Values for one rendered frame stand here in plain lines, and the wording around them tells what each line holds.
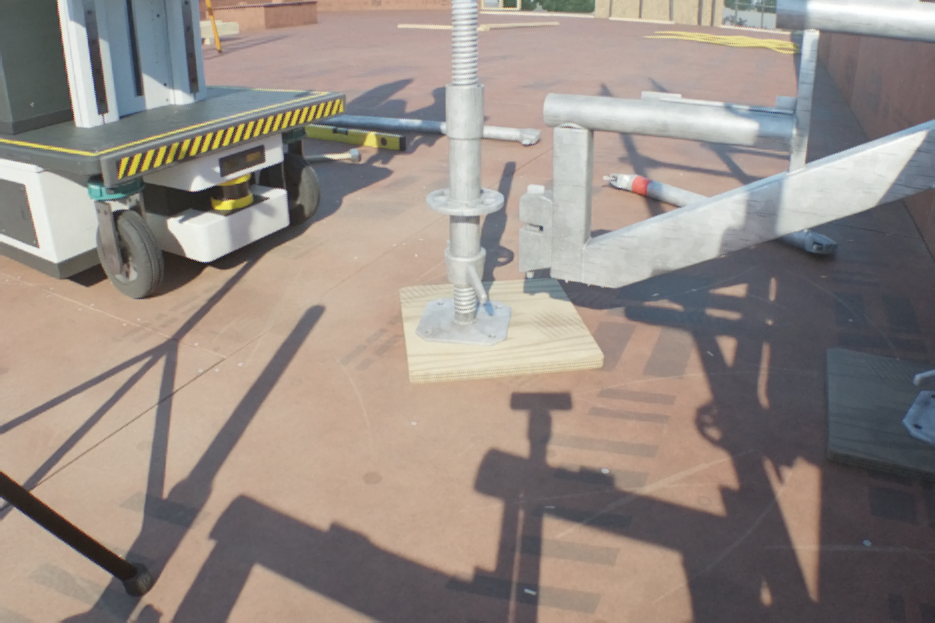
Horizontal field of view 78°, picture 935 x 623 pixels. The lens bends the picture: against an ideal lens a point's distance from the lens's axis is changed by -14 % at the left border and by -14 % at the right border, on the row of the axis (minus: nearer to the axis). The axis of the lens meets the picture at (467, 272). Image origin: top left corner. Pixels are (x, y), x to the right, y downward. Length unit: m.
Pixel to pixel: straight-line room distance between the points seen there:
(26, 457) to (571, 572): 0.74
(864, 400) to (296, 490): 0.82
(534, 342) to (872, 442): 0.53
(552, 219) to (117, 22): 1.08
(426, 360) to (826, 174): 0.63
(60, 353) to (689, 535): 1.04
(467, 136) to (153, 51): 0.92
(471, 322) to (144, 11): 1.05
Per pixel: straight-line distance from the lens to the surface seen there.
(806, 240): 1.66
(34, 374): 1.24
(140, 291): 1.37
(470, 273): 1.04
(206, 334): 1.22
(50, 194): 1.42
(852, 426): 1.02
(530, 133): 2.48
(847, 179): 0.91
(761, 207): 0.92
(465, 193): 1.03
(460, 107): 0.99
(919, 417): 1.09
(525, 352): 1.06
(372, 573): 0.74
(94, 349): 1.26
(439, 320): 1.14
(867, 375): 1.16
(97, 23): 1.55
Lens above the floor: 0.56
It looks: 24 degrees down
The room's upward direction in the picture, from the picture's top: straight up
